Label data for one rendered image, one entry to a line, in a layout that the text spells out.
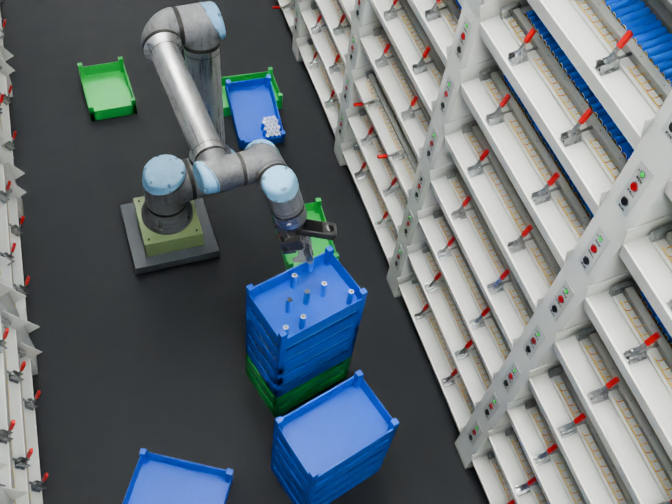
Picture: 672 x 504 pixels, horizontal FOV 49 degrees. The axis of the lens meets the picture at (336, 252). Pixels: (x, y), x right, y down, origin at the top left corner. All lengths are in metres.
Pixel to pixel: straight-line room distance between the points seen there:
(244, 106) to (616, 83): 2.13
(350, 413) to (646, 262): 1.07
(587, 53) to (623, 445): 0.84
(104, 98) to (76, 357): 1.30
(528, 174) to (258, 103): 1.78
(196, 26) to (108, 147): 1.13
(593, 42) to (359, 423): 1.25
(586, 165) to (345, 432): 1.07
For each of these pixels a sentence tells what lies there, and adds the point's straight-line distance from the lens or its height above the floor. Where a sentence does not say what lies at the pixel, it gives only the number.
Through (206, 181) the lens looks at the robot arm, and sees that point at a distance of 1.94.
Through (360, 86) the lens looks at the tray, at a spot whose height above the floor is 0.49.
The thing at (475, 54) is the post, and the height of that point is 1.17.
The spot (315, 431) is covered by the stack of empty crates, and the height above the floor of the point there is 0.32.
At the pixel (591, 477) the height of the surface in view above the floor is 0.69.
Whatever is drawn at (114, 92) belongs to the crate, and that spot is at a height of 0.00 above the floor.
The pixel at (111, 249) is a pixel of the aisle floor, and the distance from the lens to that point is 2.98.
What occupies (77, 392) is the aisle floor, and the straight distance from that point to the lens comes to 2.69.
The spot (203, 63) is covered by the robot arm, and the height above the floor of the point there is 0.83.
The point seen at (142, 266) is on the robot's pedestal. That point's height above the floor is 0.06.
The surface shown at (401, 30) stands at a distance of 2.51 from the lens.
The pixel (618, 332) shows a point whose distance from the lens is 1.68.
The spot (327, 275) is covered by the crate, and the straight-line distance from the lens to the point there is 2.30.
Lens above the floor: 2.38
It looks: 54 degrees down
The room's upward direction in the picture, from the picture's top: 10 degrees clockwise
